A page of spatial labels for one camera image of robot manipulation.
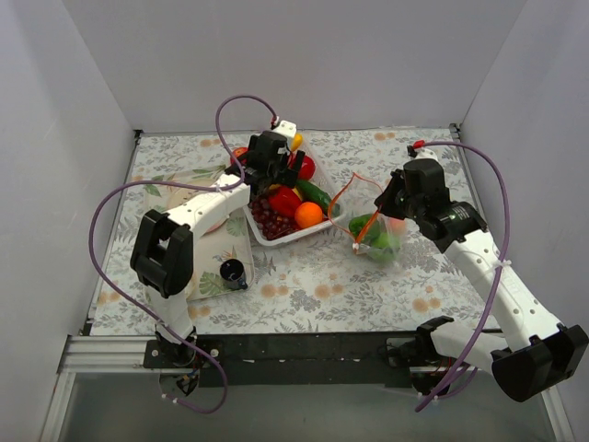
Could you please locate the orange pink peach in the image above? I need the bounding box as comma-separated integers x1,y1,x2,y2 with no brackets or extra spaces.
388,218,407,238

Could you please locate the clear zip top bag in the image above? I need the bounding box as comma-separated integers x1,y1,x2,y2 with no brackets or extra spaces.
327,172,404,267

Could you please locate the green bell pepper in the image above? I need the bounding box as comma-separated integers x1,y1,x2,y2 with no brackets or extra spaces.
348,214,381,240

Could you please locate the green toy watermelon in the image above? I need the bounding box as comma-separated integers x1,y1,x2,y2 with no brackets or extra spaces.
367,232,400,264

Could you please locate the red apple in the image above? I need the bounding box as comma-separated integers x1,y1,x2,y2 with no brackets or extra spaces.
230,146,248,164

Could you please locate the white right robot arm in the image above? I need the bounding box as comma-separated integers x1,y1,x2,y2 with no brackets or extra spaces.
375,158,588,402

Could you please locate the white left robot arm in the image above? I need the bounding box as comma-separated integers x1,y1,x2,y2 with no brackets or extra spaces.
130,122,305,368

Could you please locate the red tomato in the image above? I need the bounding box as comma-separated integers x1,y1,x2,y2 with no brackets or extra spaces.
298,156,316,180

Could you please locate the red bell pepper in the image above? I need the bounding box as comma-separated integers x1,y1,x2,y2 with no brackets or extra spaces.
268,186,303,217

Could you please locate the dark green cucumber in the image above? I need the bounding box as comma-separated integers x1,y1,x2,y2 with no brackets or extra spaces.
295,180,332,215

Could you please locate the white plastic fruit basket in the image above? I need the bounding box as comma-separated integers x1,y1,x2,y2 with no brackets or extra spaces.
243,139,337,248

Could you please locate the orange yellow mango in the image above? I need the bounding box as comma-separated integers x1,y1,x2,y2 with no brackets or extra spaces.
291,134,304,151

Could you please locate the orange fruit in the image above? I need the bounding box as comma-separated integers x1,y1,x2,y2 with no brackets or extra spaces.
294,202,323,229

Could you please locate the dark red grape bunch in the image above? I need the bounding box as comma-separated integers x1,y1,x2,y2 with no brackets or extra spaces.
248,198,298,240

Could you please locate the pink beige round plate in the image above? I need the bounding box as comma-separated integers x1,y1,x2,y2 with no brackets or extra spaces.
166,187,231,237

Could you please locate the leaf patterned rectangular tray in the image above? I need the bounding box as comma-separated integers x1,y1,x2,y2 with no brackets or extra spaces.
144,184,254,301

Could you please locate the dark blue cup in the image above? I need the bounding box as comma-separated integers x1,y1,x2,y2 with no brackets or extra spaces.
219,259,248,291

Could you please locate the floral table mat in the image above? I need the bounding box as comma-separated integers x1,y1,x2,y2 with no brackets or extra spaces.
90,128,484,336

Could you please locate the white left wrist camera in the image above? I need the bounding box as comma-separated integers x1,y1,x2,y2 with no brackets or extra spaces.
271,117,297,139

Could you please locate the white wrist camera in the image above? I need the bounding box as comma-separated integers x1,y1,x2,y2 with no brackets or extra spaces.
271,117,297,139
407,140,426,159

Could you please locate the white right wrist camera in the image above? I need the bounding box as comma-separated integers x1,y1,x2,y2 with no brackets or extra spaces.
407,140,426,159

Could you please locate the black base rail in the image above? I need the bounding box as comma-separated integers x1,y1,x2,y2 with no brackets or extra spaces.
142,331,475,390

